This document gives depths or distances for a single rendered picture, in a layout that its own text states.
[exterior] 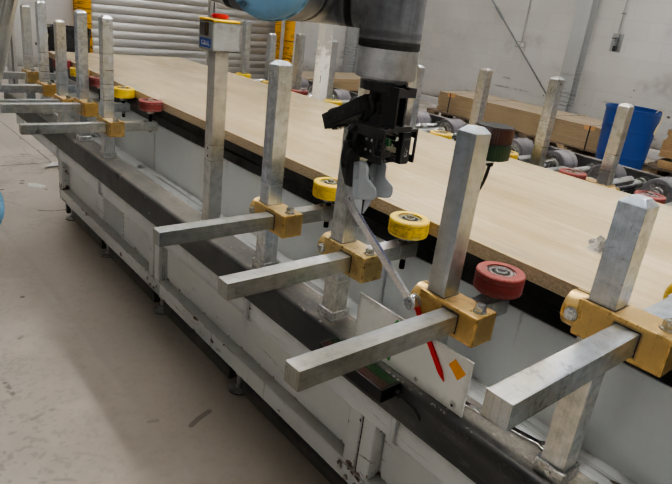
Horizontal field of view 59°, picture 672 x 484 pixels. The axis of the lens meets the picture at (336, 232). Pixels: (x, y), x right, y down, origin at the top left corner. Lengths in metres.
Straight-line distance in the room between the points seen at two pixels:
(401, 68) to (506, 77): 8.52
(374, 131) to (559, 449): 0.51
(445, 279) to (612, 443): 0.40
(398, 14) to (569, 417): 0.59
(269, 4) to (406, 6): 0.20
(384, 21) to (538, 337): 0.61
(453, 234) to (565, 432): 0.31
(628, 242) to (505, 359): 0.48
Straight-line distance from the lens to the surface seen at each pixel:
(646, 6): 8.55
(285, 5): 0.75
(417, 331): 0.86
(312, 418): 1.79
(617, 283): 0.79
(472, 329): 0.91
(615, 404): 1.10
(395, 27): 0.85
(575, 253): 1.19
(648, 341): 0.78
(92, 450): 1.96
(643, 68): 8.47
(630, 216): 0.77
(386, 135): 0.88
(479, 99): 2.23
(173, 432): 1.99
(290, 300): 1.24
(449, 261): 0.92
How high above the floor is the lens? 1.27
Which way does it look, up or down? 21 degrees down
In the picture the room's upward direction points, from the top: 7 degrees clockwise
